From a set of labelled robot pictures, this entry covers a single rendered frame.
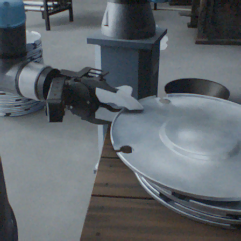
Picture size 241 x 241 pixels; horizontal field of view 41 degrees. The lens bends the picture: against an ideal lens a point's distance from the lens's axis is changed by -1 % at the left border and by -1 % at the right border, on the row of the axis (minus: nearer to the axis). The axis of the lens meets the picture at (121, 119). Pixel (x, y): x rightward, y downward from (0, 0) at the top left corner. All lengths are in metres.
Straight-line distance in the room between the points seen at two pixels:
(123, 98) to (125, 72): 0.31
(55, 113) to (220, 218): 0.31
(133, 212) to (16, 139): 0.92
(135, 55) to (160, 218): 0.51
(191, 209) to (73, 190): 0.63
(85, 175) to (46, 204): 0.17
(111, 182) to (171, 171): 0.10
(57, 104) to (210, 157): 0.26
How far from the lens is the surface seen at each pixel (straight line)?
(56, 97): 0.56
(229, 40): 2.62
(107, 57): 0.88
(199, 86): 1.66
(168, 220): 0.45
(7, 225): 0.43
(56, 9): 3.07
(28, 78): 0.66
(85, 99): 0.61
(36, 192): 1.04
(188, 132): 0.53
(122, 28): 0.86
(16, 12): 0.67
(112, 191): 0.48
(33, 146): 1.26
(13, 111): 1.48
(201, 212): 0.44
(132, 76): 0.88
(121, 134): 0.52
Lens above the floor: 0.67
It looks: 29 degrees down
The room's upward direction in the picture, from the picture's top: straight up
